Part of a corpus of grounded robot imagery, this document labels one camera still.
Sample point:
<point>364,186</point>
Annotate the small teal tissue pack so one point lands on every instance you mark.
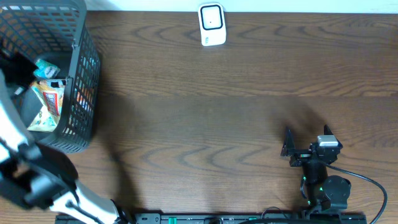
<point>45,70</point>

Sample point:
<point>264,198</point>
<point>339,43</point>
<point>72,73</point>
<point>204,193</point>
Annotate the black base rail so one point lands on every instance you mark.
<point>155,218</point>

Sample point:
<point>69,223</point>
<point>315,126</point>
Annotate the dark grey plastic basket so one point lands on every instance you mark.
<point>55,31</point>

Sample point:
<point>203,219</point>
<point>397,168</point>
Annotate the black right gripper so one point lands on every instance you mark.
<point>289,145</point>

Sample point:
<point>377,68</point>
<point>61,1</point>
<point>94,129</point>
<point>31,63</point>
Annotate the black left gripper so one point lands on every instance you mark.
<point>25,66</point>

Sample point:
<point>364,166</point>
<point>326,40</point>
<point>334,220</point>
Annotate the yellow snack bag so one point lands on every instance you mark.
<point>50,93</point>

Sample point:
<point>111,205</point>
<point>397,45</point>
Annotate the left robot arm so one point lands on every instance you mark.
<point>37,176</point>

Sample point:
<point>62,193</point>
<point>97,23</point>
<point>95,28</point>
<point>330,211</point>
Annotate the white barcode scanner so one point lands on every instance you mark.
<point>212,24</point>

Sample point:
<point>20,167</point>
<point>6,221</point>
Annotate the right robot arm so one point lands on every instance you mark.
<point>325,193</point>

